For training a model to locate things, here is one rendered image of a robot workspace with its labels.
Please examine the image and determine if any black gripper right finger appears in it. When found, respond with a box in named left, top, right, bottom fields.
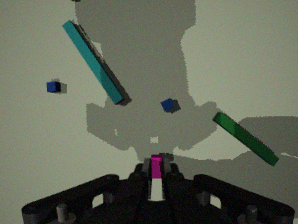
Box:
left=162, top=158, right=295, bottom=224

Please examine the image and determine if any small blue cube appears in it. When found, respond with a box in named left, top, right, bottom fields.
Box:
left=161, top=98, right=175, bottom=112
left=46, top=81, right=61, bottom=93

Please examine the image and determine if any magenta rod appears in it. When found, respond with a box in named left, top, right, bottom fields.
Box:
left=151, top=154, right=162, bottom=179

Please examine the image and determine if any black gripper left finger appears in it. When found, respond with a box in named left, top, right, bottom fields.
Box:
left=21, top=158, right=152, bottom=224

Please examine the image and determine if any turquoise rod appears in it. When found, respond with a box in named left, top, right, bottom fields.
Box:
left=62, top=20, right=125, bottom=105

